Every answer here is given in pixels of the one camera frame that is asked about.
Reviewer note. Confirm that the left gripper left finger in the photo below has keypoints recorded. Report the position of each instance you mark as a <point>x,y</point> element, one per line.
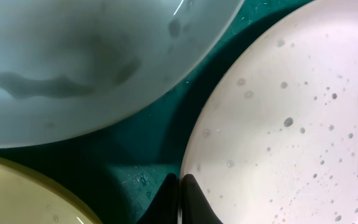
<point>164,207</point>

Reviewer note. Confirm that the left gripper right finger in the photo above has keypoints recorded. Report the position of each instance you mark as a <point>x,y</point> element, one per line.
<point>194,205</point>

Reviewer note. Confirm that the white plate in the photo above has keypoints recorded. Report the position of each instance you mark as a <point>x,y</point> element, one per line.
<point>277,140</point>

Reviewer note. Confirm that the yellow plate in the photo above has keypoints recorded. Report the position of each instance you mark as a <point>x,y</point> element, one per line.
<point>27,196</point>

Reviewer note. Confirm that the teal plastic tray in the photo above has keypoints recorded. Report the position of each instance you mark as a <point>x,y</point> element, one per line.
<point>117,170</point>

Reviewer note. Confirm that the light blue plate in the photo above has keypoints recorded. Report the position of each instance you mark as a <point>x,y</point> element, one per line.
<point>70,67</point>

